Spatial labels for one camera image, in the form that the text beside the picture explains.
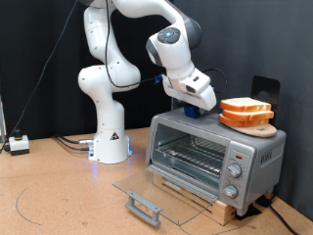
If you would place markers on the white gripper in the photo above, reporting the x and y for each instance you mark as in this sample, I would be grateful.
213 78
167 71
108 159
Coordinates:
199 94

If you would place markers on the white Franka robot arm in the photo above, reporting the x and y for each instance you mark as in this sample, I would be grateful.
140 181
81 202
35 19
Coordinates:
111 130

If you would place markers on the metal oven rack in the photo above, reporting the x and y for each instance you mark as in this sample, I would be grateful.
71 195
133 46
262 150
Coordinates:
192 156

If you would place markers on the silver oven knob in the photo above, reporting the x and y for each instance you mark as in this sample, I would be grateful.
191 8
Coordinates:
230 192
234 170

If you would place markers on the silver toaster oven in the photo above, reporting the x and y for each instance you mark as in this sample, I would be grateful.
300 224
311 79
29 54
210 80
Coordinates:
260 160

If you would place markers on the black metal bookend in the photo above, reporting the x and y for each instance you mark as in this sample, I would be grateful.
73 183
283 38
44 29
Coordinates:
265 83

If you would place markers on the round wooden board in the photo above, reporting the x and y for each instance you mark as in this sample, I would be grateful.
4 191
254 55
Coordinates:
260 131

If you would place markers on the slotted wooden block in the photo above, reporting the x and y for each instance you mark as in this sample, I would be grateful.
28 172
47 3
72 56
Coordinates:
225 213

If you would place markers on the black foot pad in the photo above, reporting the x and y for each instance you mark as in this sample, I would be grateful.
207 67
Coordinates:
264 201

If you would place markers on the emergency stop button box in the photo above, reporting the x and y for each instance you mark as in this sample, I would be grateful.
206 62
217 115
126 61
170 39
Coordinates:
18 145

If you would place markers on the grey metal pole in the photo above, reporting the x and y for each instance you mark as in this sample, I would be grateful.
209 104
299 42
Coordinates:
2 120

